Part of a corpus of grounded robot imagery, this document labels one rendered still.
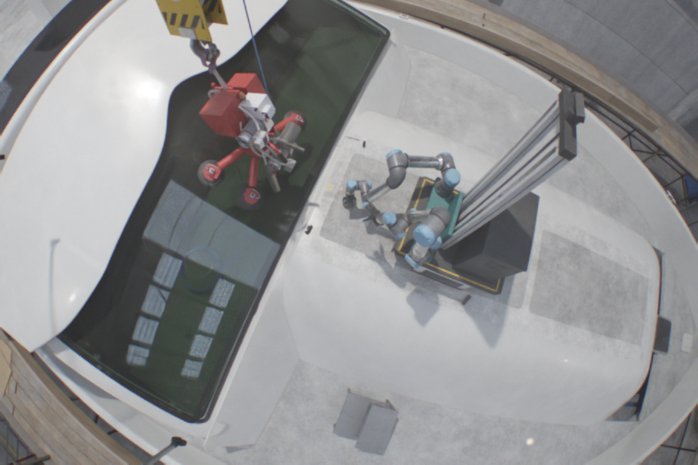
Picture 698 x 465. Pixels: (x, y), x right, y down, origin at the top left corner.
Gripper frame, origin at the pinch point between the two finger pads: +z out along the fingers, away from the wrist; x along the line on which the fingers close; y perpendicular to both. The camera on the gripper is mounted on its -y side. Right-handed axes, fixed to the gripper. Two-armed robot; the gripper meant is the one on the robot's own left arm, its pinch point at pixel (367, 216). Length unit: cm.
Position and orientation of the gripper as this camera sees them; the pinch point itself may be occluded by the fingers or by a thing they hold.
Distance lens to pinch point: 223.3
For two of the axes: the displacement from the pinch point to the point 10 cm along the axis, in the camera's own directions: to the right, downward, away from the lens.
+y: 4.9, 8.6, 1.5
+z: -3.4, 0.3, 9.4
